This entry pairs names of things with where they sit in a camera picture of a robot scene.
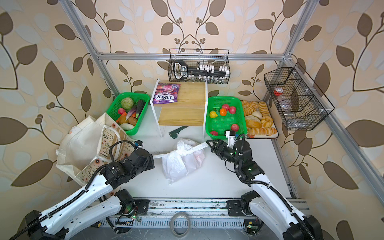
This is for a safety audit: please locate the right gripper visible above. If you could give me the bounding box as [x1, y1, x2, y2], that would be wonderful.
[207, 139, 243, 168]

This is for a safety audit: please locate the white plastic grocery bag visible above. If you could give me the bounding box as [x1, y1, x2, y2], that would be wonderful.
[153, 139, 208, 185]

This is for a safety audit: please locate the cream canvas tote bag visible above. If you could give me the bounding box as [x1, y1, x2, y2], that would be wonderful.
[56, 113, 130, 186]

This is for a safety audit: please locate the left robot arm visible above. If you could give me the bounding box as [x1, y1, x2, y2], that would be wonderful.
[11, 141, 155, 240]

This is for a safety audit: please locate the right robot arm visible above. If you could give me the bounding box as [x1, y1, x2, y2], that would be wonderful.
[206, 134, 324, 240]

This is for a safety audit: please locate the red apple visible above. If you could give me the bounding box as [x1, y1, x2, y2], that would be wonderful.
[222, 104, 230, 111]
[231, 124, 240, 132]
[229, 106, 237, 115]

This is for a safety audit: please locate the yellow lemon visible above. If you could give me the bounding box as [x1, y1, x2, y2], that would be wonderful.
[209, 111, 218, 119]

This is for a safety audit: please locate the right green basket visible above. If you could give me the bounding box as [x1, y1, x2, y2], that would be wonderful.
[206, 96, 247, 140]

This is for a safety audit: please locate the green basket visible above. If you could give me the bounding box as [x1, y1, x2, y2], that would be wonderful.
[106, 93, 150, 136]
[206, 96, 247, 140]

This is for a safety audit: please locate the orange fruit small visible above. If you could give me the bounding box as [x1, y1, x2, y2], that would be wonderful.
[220, 108, 228, 117]

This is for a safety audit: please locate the red apple back right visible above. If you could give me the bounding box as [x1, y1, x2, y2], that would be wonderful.
[229, 106, 237, 115]

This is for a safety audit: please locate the red apple back left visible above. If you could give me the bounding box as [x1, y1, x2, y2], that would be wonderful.
[222, 104, 230, 111]

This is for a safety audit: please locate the bread tray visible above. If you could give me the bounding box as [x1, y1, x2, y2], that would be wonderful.
[241, 100, 279, 139]

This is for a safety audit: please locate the left green basket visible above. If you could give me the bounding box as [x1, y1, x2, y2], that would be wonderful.
[106, 93, 150, 136]

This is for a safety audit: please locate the green cabbage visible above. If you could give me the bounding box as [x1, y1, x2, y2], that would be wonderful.
[121, 97, 135, 111]

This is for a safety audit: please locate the white wooden two-tier shelf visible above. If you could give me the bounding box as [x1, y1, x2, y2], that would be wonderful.
[150, 79, 208, 138]

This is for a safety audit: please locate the tape roll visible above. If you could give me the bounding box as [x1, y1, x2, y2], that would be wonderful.
[169, 212, 191, 238]

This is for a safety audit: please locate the purple Fox's candy bag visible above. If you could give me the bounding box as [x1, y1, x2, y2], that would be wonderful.
[153, 83, 181, 105]

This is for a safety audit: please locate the plastic bottle red cap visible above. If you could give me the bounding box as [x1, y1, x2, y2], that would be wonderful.
[274, 87, 292, 115]

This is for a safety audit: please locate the back black wire basket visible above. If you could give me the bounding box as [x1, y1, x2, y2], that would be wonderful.
[168, 48, 231, 84]

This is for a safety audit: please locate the black wire basket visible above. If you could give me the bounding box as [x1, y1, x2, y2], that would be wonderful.
[168, 48, 231, 84]
[264, 63, 335, 131]

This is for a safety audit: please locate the right black wire basket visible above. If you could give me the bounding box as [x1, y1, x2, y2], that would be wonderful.
[264, 63, 335, 131]

